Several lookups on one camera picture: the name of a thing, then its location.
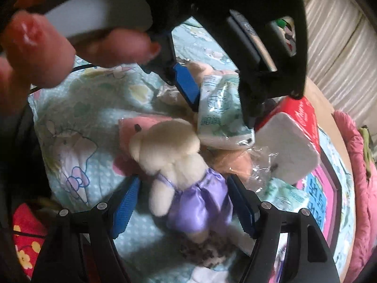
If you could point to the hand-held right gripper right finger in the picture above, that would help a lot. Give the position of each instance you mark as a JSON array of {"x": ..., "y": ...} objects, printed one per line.
[{"x": 243, "y": 209}]

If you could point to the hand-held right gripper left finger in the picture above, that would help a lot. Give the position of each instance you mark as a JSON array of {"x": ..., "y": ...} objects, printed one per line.
[{"x": 125, "y": 209}]

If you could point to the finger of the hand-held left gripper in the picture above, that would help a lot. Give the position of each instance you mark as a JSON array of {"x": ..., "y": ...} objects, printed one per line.
[
  {"x": 253, "y": 73},
  {"x": 185, "y": 82}
]

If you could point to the green printed tissue packet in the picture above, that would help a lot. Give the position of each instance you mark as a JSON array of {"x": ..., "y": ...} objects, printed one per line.
[
  {"x": 222, "y": 109},
  {"x": 282, "y": 194}
]

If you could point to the cream plush bear purple dress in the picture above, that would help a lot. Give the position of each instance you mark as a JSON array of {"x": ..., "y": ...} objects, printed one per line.
[{"x": 176, "y": 159}]

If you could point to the pink plush toy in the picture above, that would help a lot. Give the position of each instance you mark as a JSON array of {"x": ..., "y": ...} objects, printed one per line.
[{"x": 125, "y": 132}]

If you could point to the black framed gift box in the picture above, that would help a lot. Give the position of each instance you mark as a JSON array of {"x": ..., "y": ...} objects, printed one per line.
[{"x": 324, "y": 203}]

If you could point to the cream plush bear pink bow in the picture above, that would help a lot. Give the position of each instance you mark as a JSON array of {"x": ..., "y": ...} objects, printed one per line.
[{"x": 206, "y": 69}]

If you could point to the clear plastic snack bag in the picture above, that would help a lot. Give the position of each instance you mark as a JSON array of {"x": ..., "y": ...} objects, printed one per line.
[{"x": 235, "y": 163}]

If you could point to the leopard print plush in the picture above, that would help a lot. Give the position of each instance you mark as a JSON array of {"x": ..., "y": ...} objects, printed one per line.
[{"x": 200, "y": 253}]

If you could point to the cat printed blue blanket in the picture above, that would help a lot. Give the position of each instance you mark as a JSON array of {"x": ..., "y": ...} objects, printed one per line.
[{"x": 88, "y": 141}]

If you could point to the red tissue pack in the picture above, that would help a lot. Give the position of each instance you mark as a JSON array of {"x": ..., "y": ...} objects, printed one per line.
[{"x": 290, "y": 144}]

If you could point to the white curtain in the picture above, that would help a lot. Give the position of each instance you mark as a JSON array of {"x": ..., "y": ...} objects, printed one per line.
[{"x": 338, "y": 35}]

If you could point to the red floral cloth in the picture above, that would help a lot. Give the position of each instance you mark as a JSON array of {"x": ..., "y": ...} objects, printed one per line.
[{"x": 25, "y": 241}]

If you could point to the pink quilt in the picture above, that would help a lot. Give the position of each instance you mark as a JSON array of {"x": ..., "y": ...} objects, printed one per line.
[{"x": 360, "y": 200}]

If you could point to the green cloth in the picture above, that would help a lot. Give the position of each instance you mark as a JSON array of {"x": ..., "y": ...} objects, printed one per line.
[{"x": 367, "y": 144}]

